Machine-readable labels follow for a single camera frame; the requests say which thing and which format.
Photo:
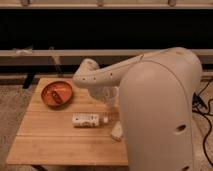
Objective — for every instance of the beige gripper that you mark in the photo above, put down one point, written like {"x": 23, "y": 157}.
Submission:
{"x": 103, "y": 94}

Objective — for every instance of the wooden table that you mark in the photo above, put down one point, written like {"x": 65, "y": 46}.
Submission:
{"x": 47, "y": 136}

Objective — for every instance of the white plastic bottle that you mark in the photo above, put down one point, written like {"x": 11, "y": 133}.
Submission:
{"x": 88, "y": 120}

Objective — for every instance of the white crumpled packet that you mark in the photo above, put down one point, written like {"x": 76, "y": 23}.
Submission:
{"x": 117, "y": 132}

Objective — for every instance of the white ceramic cup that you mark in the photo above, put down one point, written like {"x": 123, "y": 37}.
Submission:
{"x": 112, "y": 104}

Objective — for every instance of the orange ceramic bowl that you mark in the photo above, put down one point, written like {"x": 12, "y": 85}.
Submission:
{"x": 56, "y": 93}

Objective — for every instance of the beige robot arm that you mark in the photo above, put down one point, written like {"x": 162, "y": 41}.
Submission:
{"x": 155, "y": 105}

